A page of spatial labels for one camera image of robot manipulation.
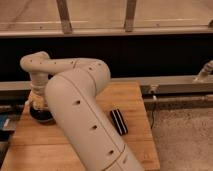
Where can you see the black ceramic bowl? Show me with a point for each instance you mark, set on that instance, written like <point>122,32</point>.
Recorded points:
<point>42,116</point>

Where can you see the white fixture at right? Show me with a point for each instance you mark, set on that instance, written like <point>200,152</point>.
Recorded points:
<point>204,72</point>

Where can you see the grey window frame rail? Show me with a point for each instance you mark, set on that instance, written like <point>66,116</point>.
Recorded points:
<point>69,18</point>

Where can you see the blue item left of table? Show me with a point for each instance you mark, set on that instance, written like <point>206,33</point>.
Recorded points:
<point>4,121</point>

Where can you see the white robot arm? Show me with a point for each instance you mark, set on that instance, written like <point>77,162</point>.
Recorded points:
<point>69,87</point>

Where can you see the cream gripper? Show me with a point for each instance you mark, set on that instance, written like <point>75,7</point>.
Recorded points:
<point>37,101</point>

